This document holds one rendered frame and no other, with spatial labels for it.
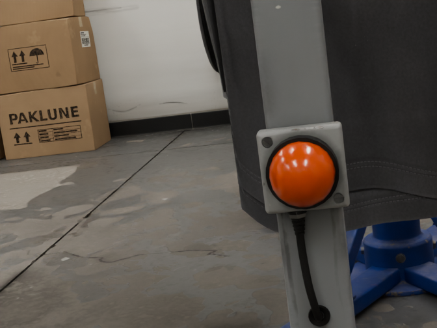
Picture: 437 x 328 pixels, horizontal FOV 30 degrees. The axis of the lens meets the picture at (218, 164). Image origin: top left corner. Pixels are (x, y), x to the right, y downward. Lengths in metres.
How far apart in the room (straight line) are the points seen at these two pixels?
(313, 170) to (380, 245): 1.70
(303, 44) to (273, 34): 0.02
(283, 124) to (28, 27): 4.83
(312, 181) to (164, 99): 5.12
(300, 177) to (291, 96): 0.06
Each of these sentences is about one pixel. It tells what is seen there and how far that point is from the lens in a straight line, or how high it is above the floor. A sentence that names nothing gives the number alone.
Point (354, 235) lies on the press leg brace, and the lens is 1.98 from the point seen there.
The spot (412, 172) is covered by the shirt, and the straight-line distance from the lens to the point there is 0.78.
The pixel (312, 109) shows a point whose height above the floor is 0.68.
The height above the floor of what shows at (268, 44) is 0.72.
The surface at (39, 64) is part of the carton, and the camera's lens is 5.27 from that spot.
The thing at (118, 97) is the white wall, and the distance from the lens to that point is 5.64.
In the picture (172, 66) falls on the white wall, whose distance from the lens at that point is 5.53.
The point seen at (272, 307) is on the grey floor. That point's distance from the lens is 2.11.
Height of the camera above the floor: 0.75
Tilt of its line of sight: 10 degrees down
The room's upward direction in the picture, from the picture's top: 8 degrees counter-clockwise
